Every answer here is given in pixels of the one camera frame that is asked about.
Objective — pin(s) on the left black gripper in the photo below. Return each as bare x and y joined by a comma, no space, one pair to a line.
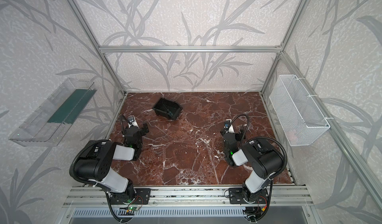
134,131

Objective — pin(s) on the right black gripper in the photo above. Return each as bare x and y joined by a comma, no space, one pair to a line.
228,138

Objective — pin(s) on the black plastic bin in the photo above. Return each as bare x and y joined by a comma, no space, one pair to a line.
163,103

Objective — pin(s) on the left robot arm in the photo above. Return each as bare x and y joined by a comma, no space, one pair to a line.
92,165

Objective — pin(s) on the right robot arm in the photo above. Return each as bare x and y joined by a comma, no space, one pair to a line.
264,155

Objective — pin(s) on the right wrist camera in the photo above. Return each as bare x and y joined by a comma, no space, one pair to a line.
228,127

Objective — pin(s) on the white wire mesh basket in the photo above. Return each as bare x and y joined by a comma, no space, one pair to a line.
300,117

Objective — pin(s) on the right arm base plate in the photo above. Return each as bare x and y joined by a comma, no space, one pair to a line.
244,196

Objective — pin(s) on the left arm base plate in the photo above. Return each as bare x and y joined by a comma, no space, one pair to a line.
139,196

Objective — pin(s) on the aluminium mounting rail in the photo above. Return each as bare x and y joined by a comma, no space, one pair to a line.
217,196

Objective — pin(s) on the aluminium frame crossbar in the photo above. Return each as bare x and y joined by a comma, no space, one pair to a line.
168,49

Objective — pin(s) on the clear acrylic wall shelf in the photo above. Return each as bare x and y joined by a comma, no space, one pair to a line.
47,126

